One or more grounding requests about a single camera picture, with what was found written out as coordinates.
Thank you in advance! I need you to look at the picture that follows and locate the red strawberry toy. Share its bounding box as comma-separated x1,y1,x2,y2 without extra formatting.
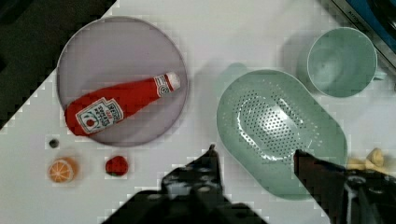
105,156,129,176

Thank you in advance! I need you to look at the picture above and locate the blue and silver appliance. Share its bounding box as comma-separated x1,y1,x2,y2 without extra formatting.
317,0,396,70

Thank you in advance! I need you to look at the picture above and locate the orange slice toy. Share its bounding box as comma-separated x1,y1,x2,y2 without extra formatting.
48,157,78,183

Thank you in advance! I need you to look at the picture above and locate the yellow toy piece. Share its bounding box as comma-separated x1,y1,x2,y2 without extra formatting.
346,147,388,174

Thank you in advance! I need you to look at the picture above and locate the small dark round knob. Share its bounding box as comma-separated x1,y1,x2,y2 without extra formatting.
49,139,59,148

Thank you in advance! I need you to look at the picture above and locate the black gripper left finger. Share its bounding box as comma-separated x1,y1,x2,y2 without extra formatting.
102,145,267,224

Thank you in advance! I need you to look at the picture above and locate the green plastic strainer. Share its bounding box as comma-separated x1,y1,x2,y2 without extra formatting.
217,70,347,200

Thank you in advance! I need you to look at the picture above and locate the grey round plate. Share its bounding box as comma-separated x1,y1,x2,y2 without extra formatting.
57,17,189,147

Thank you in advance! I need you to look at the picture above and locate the green plastic cup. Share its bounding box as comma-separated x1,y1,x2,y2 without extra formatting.
296,27,387,98

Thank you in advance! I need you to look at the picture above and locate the red ketchup bottle toy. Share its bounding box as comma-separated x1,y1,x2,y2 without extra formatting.
64,72,181,136

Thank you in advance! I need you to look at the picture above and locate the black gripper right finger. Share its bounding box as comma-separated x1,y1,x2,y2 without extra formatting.
293,149,396,224

